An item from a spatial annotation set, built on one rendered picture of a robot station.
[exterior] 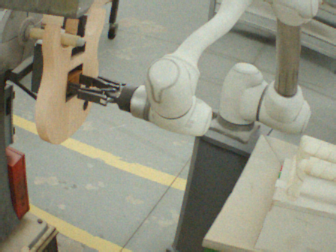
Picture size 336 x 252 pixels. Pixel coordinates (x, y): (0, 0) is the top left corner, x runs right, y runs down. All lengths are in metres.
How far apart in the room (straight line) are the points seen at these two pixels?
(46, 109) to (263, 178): 0.65
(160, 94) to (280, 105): 0.78
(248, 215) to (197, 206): 0.95
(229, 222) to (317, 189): 0.27
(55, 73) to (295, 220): 0.78
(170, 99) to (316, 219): 0.49
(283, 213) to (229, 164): 0.99
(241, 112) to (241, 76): 0.14
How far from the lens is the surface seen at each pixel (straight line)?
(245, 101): 2.14
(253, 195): 1.55
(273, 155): 1.74
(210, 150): 2.24
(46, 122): 1.57
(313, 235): 1.31
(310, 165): 1.21
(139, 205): 2.92
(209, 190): 2.33
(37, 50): 1.85
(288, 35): 1.83
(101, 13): 1.73
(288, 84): 2.00
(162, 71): 1.35
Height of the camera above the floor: 1.84
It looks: 31 degrees down
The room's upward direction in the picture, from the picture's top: 9 degrees clockwise
